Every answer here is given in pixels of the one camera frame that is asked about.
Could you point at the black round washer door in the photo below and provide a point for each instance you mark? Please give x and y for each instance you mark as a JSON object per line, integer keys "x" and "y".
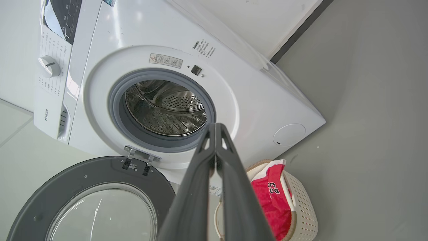
{"x": 50, "y": 190}

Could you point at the black square door lock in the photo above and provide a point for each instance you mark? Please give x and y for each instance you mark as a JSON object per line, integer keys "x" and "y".
{"x": 196, "y": 70}

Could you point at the rectangular warning sticker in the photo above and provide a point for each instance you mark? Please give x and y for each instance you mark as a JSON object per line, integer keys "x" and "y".
{"x": 166, "y": 61}

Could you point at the cream perforated laundry basket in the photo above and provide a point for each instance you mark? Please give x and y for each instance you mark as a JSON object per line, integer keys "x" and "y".
{"x": 304, "y": 207}

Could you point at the round white filter cover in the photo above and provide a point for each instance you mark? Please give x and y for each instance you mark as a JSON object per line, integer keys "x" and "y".
{"x": 289, "y": 134}

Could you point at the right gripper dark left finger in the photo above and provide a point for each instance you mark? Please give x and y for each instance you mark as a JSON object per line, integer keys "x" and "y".
{"x": 190, "y": 207}

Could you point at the red jersey number 23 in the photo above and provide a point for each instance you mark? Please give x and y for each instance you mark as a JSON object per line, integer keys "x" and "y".
{"x": 271, "y": 207}

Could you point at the steel washing machine drum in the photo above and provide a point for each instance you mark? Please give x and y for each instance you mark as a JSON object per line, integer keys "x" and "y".
{"x": 167, "y": 100}

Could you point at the metal door hinge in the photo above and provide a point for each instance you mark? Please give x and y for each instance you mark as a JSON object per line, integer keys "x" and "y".
{"x": 140, "y": 152}

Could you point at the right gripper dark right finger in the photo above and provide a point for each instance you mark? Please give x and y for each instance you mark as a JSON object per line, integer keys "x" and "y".
{"x": 240, "y": 207}

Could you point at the white front-load washing machine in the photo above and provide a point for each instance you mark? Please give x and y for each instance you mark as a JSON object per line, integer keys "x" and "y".
{"x": 260, "y": 110}

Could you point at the black control display panel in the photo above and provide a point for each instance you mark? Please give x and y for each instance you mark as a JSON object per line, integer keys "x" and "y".
{"x": 63, "y": 16}

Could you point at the grey rubber door gasket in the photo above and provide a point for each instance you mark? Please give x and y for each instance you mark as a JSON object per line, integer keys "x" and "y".
{"x": 115, "y": 107}

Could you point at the white round control knob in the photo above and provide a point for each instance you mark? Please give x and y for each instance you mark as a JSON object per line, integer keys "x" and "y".
{"x": 49, "y": 67}

